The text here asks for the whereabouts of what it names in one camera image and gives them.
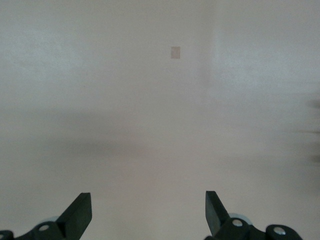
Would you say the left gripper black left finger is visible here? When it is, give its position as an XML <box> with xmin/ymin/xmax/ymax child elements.
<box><xmin>0</xmin><ymin>192</ymin><xmax>93</xmax><ymax>240</ymax></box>

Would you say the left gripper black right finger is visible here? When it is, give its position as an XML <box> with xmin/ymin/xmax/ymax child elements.
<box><xmin>204</xmin><ymin>190</ymin><xmax>303</xmax><ymax>240</ymax></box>

